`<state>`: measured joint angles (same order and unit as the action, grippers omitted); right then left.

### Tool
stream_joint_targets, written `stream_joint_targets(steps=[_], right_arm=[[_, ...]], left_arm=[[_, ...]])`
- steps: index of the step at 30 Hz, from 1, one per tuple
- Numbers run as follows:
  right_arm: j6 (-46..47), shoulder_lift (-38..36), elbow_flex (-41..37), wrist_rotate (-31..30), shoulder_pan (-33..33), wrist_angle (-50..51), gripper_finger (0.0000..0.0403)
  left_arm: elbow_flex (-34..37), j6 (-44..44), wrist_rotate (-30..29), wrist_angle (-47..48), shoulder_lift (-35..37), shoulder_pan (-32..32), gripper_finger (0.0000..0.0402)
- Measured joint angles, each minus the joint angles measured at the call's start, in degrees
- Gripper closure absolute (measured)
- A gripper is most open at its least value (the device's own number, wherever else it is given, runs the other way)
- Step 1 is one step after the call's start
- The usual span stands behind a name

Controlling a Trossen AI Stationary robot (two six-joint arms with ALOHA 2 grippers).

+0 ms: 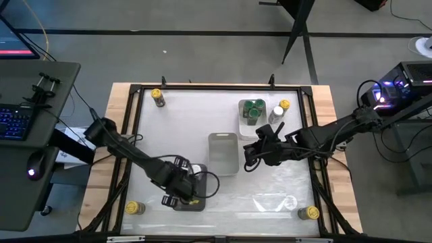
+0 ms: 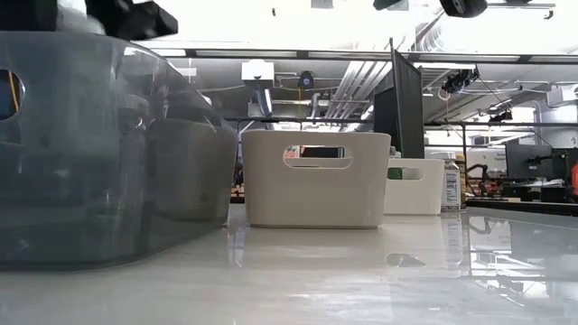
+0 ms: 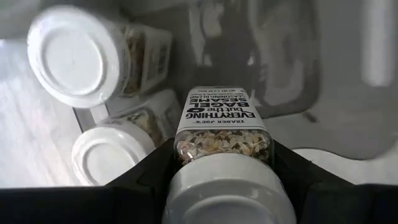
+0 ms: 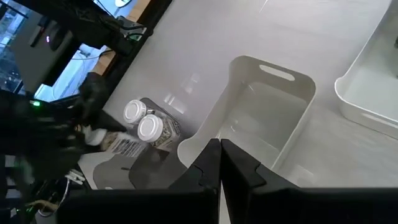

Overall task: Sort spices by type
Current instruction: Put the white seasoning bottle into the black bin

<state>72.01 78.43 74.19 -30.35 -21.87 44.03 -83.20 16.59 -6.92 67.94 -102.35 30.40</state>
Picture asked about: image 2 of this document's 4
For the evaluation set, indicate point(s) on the green-lid spice jar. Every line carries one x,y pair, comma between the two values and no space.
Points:
394,173

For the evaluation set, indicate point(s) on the grey transparent plastic bin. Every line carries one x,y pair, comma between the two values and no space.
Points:
90,203

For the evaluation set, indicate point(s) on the beige plastic bin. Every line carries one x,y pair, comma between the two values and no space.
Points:
271,189

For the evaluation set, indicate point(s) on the black horizontal rig beam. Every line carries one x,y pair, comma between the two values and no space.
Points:
302,54

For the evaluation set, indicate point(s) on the white box on rig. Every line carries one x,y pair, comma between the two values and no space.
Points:
257,70

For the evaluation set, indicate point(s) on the white plastic bin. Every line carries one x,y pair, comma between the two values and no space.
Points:
420,198

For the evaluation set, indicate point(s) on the red background equipment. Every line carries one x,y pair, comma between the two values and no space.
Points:
485,187

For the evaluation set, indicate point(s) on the black desktop monitor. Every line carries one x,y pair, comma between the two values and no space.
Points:
562,164
526,160

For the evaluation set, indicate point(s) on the person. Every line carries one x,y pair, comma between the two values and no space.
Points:
575,180

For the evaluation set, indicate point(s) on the black camera on background rig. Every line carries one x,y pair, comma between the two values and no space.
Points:
458,81

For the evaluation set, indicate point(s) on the small black round camera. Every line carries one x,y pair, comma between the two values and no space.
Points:
306,81

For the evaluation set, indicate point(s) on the black background rack rail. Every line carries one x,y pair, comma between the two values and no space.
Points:
271,120

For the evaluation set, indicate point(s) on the black aluminium table frame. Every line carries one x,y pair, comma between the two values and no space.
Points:
519,207

